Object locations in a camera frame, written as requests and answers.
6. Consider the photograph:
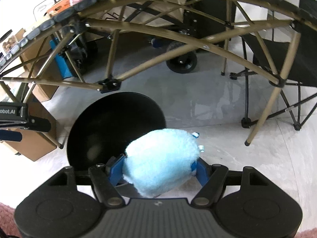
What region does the orange cardboard box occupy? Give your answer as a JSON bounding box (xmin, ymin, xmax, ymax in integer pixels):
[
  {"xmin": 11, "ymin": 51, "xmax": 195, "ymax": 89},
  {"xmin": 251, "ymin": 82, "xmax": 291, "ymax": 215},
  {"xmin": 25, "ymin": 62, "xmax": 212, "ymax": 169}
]
[{"xmin": 47, "ymin": 0, "xmax": 70, "ymax": 17}]

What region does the cardboard box on floor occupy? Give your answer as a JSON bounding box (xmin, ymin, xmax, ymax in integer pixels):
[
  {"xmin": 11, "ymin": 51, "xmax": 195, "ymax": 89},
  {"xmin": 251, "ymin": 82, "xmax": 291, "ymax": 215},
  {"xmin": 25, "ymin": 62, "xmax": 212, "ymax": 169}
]
[{"xmin": 1, "ymin": 96, "xmax": 57, "ymax": 162}]

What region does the black folding wagon cart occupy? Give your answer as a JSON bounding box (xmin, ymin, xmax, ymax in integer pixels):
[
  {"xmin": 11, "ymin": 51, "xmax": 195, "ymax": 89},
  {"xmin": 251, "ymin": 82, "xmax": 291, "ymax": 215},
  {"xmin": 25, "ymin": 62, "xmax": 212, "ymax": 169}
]
[{"xmin": 145, "ymin": 0, "xmax": 236, "ymax": 74}]

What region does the light blue fluffy plush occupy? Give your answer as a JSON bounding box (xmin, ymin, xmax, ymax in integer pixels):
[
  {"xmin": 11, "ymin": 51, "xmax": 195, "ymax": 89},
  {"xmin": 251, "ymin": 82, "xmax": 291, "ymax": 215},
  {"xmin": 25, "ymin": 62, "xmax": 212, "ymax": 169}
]
[{"xmin": 122, "ymin": 128, "xmax": 204, "ymax": 198}]

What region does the blue flat panel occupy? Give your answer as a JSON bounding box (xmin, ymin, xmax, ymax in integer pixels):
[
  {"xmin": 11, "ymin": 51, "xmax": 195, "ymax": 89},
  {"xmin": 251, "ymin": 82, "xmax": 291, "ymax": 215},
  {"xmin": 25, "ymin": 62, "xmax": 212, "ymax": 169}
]
[{"xmin": 49, "ymin": 38, "xmax": 74, "ymax": 79}]

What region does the white foam cylinder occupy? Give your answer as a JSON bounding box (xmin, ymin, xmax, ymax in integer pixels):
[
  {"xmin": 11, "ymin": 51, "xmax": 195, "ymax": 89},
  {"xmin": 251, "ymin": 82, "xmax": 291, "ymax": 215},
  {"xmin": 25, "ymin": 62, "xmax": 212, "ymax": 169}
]
[{"xmin": 87, "ymin": 144, "xmax": 101, "ymax": 162}]

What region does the tan folding camp table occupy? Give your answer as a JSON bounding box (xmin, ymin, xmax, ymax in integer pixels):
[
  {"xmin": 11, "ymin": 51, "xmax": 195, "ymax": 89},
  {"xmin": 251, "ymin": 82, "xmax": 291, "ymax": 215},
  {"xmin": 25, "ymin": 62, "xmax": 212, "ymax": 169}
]
[{"xmin": 1, "ymin": 0, "xmax": 316, "ymax": 145}]

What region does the black round trash bin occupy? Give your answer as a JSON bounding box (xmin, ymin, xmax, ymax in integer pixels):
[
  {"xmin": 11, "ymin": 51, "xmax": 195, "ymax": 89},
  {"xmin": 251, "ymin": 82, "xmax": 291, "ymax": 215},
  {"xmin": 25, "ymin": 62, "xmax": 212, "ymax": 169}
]
[{"xmin": 67, "ymin": 92, "xmax": 166, "ymax": 176}]

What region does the black folding camp chair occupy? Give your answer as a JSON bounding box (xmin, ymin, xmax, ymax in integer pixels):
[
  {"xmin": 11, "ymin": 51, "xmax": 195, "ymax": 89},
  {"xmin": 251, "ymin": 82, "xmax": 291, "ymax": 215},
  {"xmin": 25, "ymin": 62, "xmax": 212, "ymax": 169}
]
[{"xmin": 229, "ymin": 0, "xmax": 317, "ymax": 131}]

